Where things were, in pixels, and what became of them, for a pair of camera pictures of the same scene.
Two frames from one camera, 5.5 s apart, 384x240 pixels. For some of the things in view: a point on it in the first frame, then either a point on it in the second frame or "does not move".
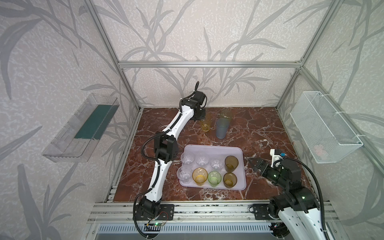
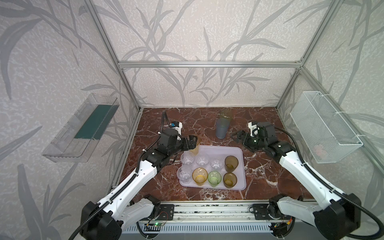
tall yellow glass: [205, 124] to [195, 152]
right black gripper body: [264, 167] to [245, 139]
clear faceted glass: [202, 159] does not move
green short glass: [214, 178] does not move
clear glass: [216, 163] does not move
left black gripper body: [199, 112] to [186, 142]
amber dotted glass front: [229, 180] does not move
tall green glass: [226, 113] does not move
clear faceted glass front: [184, 174] does not move
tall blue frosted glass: [222, 124] does not move
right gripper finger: [258, 170] to [240, 140]
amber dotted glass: [231, 163] does not move
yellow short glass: [199, 175] does not move
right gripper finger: [255, 162] to [238, 134]
